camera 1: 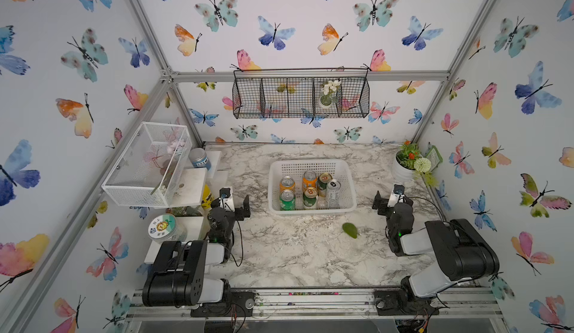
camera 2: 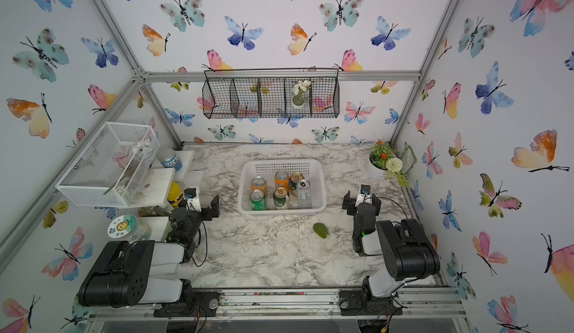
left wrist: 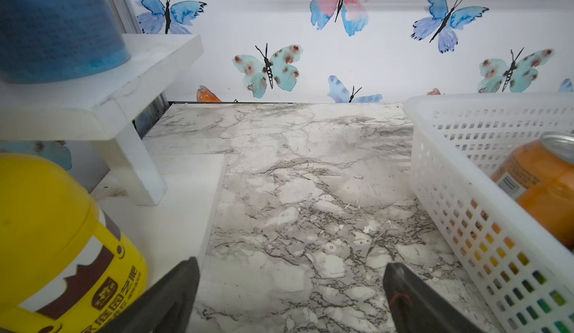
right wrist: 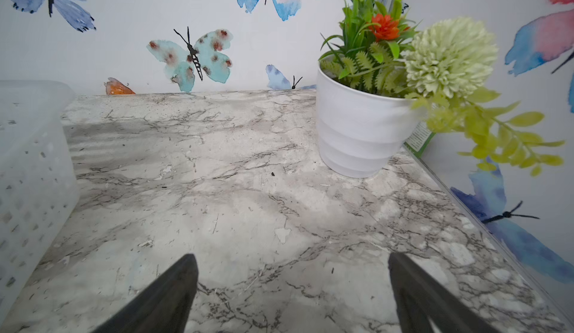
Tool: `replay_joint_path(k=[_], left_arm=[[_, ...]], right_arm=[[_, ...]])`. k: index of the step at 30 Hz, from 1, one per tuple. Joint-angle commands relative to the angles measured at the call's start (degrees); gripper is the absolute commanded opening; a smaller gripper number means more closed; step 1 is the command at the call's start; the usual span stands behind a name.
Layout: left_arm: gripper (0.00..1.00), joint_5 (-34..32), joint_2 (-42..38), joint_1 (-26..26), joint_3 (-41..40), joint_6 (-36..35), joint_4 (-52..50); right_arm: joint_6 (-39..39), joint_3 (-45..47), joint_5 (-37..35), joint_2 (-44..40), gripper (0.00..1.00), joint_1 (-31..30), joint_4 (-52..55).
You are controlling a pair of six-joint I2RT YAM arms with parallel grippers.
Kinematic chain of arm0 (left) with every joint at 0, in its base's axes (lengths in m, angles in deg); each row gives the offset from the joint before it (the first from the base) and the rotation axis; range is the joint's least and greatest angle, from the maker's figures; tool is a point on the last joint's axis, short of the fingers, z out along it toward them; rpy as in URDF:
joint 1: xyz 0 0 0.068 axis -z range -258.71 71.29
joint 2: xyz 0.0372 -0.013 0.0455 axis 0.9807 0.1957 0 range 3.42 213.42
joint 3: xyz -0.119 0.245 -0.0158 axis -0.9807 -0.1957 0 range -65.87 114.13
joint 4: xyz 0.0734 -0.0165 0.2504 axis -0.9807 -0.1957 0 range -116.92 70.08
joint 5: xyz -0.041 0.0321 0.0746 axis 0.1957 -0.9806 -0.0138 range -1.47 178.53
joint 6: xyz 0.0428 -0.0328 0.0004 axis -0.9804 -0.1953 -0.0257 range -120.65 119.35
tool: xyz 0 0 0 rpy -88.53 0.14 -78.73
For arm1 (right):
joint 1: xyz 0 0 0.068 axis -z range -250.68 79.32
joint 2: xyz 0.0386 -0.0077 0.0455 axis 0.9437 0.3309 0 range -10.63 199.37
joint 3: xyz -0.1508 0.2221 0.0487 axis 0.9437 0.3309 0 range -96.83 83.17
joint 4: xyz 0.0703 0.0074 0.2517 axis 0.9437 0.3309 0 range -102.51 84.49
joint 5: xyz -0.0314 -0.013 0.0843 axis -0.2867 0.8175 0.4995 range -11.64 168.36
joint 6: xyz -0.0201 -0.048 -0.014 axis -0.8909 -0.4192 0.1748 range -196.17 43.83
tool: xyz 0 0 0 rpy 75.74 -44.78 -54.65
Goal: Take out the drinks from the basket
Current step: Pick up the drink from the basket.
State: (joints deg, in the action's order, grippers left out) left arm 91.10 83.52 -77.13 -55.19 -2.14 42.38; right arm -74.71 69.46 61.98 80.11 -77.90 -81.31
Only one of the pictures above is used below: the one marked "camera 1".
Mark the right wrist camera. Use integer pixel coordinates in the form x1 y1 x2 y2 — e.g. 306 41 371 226
387 184 405 207

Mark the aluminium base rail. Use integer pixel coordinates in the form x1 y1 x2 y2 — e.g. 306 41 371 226
127 287 503 323

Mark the green tan can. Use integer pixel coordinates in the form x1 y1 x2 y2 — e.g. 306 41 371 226
317 172 333 197

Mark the blue grey can on shelf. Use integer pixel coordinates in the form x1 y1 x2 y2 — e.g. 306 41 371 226
189 148 212 170

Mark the small white flower vase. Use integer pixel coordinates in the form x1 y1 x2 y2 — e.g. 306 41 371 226
319 80 342 110

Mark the white potted flower plant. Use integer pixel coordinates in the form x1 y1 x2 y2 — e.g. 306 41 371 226
392 141 439 188

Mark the orange soda can back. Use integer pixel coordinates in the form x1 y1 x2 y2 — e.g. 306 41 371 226
302 170 318 191

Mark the green gold beer can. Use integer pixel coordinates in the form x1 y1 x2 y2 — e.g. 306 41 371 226
302 186 318 210

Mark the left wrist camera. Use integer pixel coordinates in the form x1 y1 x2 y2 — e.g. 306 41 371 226
219 187 235 212

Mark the orange soda can front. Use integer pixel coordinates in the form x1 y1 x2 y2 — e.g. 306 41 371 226
280 176 296 193

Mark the round lidded snack jar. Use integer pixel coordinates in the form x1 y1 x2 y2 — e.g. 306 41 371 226
146 213 188 247

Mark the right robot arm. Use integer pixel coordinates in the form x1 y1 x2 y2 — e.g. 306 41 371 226
372 185 500 301

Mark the green picture frame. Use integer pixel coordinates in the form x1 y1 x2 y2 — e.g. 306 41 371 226
425 145 443 172

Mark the green soda can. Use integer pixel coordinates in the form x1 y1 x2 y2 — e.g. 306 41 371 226
280 189 296 211

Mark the orange soda can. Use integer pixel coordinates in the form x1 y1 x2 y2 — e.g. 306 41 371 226
280 176 296 193
302 170 318 191

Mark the white plastic perforated basket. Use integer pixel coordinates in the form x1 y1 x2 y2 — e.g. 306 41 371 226
268 159 357 216

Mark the white mesh box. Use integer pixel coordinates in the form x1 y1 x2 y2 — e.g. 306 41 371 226
102 122 193 208

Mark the green leaf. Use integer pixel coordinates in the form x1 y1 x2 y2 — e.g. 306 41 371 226
342 222 359 239

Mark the black wire wall basket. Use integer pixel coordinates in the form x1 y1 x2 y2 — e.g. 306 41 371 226
232 68 371 119

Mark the yellow bottle on shelf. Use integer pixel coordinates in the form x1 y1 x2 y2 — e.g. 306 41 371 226
201 184 213 210

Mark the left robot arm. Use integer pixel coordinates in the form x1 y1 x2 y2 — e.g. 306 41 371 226
141 196 251 308

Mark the white tiered shelf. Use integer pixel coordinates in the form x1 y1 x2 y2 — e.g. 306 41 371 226
143 151 228 264

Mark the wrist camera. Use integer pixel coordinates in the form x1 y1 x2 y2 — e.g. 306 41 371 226
219 187 235 212
387 184 405 207

